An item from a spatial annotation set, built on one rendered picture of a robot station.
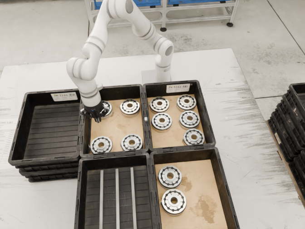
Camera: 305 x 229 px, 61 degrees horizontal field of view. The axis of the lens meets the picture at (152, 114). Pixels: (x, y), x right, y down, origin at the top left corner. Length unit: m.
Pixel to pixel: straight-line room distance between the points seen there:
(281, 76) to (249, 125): 1.50
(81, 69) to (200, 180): 0.69
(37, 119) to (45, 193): 0.38
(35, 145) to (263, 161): 1.15
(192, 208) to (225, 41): 2.39
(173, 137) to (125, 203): 0.39
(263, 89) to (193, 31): 1.11
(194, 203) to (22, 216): 0.78
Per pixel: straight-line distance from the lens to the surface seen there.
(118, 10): 1.06
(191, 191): 1.17
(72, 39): 3.27
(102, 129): 1.32
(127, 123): 1.32
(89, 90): 0.98
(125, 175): 1.19
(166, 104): 1.35
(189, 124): 1.29
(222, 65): 1.85
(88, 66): 0.90
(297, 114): 2.00
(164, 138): 1.27
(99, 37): 0.98
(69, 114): 1.42
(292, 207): 1.43
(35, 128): 1.43
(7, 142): 1.61
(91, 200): 1.18
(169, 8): 3.11
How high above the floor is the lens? 1.92
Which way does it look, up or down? 54 degrees down
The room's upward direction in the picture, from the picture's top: straight up
